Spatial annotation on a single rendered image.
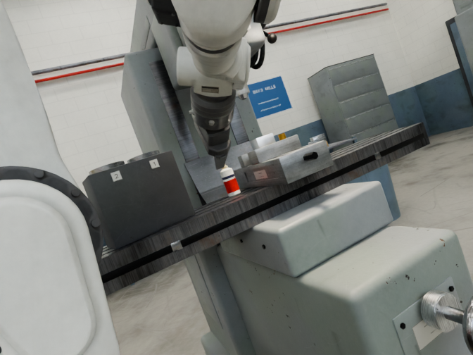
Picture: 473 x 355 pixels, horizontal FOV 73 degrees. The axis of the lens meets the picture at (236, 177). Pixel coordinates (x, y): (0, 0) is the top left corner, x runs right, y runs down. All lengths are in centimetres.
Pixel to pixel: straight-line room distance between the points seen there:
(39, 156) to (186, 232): 50
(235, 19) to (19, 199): 25
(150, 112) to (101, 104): 401
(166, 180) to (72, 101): 454
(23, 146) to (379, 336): 63
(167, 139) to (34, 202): 103
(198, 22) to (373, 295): 54
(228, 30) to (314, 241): 56
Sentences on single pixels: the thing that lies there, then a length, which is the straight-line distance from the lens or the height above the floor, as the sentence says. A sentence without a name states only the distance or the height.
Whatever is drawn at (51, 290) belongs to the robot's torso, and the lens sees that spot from 30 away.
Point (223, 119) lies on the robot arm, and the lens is 64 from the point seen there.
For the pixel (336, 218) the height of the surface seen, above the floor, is 80.
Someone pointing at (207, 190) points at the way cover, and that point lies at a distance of 124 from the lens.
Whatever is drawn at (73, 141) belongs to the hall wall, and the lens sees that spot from 520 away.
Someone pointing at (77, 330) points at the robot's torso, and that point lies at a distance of 31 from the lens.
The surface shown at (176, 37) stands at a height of 146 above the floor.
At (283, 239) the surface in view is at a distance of 74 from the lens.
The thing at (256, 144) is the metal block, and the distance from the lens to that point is 98.
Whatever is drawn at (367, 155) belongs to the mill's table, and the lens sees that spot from 109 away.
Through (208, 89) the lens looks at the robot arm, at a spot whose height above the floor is 115.
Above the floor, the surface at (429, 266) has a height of 68.
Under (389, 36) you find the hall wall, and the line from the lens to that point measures 854.
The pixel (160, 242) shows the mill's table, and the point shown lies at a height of 90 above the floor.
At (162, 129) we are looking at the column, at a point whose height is 123.
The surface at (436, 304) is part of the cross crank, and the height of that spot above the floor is 64.
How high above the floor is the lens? 102
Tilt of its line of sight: 3 degrees down
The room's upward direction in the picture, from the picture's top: 20 degrees counter-clockwise
